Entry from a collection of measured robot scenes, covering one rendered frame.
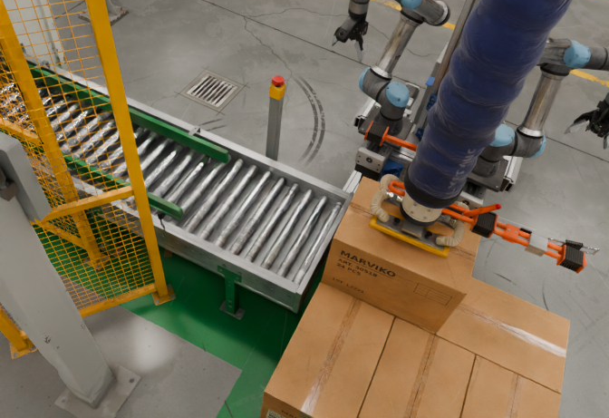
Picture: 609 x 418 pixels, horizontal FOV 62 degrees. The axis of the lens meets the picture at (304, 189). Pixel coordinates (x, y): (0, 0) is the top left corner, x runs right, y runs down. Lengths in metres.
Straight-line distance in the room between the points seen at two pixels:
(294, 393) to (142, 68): 3.05
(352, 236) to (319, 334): 0.50
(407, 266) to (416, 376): 0.53
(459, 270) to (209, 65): 2.94
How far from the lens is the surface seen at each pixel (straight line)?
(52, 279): 1.94
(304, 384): 2.32
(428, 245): 2.13
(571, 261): 2.19
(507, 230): 2.15
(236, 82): 4.31
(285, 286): 2.44
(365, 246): 2.20
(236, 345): 2.95
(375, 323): 2.49
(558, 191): 4.26
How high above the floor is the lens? 2.74
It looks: 51 degrees down
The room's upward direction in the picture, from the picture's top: 10 degrees clockwise
